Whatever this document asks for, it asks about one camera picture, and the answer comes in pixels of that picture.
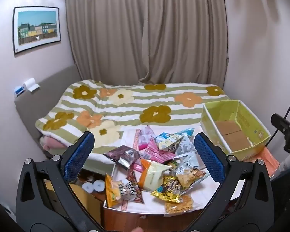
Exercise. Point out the wooden table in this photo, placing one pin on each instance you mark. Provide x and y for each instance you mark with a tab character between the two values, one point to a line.
135	222

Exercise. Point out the dark maroon snack packet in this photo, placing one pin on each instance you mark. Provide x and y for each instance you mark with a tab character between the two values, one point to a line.
112	154

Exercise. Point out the framed houses picture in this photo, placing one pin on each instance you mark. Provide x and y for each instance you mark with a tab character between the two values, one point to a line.
37	29

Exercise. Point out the blue and cream snack packet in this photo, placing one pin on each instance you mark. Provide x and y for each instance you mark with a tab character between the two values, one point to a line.
168	142

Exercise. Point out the white and grey snack packet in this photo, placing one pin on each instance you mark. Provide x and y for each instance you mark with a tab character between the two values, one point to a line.
188	160

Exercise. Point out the pink and white snack packet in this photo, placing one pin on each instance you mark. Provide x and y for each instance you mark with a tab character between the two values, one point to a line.
146	137

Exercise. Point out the yellow orange snack packet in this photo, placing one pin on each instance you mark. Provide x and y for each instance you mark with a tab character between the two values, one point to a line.
112	191

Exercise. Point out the orange and white snack packet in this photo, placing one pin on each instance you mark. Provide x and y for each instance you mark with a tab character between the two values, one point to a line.
153	175

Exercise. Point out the clear yellow cracker packet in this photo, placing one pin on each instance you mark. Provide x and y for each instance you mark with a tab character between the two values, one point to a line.
178	205

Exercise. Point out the floral striped blanket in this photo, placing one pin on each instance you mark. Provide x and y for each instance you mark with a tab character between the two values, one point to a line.
135	106

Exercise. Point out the gold foil snack packet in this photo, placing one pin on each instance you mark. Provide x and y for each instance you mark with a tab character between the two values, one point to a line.
168	188

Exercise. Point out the green cardboard box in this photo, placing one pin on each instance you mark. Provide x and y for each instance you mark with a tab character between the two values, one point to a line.
232	130

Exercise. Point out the beige bed headboard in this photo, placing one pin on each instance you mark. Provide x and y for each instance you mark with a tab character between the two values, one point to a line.
43	94

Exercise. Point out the beige curtain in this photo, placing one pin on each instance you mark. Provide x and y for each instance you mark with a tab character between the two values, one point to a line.
145	29

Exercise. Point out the white paper roll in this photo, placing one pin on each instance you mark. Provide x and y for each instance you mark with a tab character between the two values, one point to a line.
99	186
88	187

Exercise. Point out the pink striped snack packet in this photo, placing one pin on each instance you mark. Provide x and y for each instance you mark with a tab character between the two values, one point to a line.
154	153

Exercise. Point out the clear chips snack packet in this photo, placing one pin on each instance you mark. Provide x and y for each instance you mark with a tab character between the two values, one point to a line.
188	177

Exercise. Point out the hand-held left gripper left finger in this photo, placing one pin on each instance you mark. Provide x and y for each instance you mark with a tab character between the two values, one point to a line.
78	157

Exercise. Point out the brown cardboard box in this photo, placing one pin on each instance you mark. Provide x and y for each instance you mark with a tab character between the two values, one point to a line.
84	205

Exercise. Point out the pink pillow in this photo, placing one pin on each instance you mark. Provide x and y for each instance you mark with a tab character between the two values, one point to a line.
52	145

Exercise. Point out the small bright pink snack packet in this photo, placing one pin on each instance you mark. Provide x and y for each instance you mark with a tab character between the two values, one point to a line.
134	168

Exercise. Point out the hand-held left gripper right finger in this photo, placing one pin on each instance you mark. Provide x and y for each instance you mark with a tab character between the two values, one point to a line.
209	158

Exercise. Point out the brown triangular snack packet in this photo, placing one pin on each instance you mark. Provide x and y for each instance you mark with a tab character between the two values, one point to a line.
134	191

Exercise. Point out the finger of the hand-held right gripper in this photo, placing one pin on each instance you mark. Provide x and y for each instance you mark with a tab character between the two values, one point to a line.
280	122

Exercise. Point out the white and blue snack packet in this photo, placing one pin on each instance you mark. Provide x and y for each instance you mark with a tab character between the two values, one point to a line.
187	141

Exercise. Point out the white tissue roll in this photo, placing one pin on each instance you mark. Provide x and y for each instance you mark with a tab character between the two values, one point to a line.
30	84

